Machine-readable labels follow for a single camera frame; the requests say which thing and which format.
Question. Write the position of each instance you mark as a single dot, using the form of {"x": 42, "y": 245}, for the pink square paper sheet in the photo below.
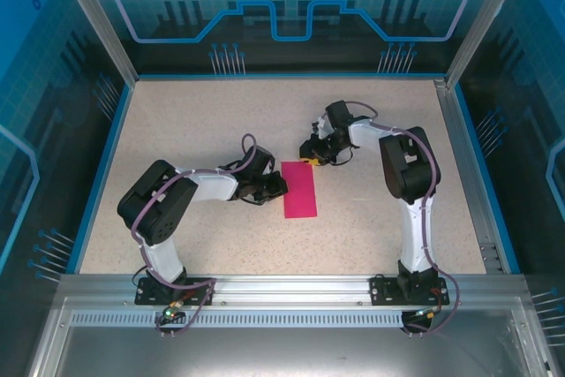
{"x": 300, "y": 191}

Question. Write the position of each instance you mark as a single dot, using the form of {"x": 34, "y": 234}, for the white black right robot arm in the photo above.
{"x": 415, "y": 227}

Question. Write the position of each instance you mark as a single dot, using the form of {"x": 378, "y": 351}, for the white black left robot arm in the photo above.
{"x": 207, "y": 187}

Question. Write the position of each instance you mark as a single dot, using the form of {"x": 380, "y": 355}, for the blue table edge strip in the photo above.
{"x": 487, "y": 183}
{"x": 99, "y": 178}

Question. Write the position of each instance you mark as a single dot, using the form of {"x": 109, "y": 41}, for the small circuit board with LED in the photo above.
{"x": 173, "y": 311}
{"x": 428, "y": 313}

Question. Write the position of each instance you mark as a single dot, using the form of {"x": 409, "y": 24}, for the grey metal tray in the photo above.
{"x": 282, "y": 350}

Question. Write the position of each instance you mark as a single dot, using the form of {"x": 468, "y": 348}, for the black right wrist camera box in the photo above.
{"x": 308, "y": 147}

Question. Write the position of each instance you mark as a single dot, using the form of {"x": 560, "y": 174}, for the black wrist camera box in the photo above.
{"x": 277, "y": 185}
{"x": 308, "y": 147}

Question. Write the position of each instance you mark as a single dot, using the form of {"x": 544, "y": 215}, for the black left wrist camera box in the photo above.
{"x": 277, "y": 185}

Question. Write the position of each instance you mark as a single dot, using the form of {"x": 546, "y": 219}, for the aluminium mounting rail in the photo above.
{"x": 291, "y": 288}

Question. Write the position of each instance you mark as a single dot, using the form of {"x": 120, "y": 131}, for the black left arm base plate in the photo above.
{"x": 198, "y": 291}

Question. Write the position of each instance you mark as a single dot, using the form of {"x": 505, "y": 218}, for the aluminium side rail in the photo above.
{"x": 468, "y": 183}

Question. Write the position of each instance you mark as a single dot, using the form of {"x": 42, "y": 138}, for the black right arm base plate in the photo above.
{"x": 384, "y": 291}

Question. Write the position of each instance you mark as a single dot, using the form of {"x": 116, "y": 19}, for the aluminium enclosure post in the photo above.
{"x": 106, "y": 28}
{"x": 481, "y": 19}

